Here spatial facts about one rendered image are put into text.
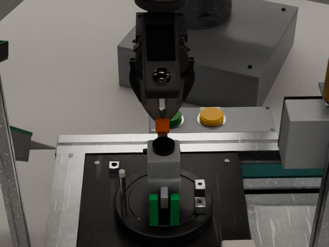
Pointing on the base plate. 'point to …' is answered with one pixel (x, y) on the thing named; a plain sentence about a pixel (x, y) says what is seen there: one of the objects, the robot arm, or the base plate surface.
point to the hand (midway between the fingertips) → (162, 120)
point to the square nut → (114, 166)
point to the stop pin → (251, 217)
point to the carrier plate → (114, 239)
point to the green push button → (175, 119)
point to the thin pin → (123, 193)
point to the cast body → (163, 168)
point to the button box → (226, 127)
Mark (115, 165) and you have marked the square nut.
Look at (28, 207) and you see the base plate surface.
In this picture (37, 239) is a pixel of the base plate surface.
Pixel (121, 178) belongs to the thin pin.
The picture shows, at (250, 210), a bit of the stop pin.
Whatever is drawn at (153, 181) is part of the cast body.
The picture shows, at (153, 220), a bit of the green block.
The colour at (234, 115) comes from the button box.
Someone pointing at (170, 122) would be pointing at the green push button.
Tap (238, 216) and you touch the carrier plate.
